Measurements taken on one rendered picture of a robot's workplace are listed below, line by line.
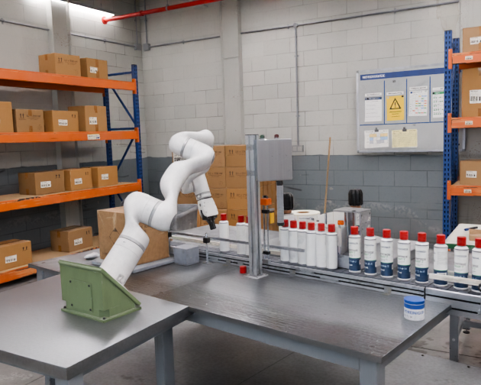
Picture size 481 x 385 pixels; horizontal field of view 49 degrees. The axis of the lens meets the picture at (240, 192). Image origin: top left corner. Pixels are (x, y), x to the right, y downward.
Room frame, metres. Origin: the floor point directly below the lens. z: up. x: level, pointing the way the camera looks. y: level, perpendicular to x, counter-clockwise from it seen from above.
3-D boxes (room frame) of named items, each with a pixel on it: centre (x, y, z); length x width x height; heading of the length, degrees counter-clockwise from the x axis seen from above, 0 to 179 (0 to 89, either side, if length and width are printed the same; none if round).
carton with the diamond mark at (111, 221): (2.81, 0.59, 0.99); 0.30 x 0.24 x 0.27; 49
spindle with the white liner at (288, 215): (2.83, -0.25, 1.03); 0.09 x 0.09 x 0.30
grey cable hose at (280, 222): (2.39, -0.18, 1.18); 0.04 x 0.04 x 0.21
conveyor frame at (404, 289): (2.57, -0.12, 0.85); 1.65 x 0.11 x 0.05; 49
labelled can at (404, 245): (2.11, -0.66, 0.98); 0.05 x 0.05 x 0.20
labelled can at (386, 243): (2.16, -0.61, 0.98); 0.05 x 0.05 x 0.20
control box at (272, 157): (2.44, -0.15, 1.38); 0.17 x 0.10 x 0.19; 104
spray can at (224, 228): (2.76, 0.09, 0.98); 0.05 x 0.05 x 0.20
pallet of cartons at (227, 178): (6.53, 0.16, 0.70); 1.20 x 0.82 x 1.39; 66
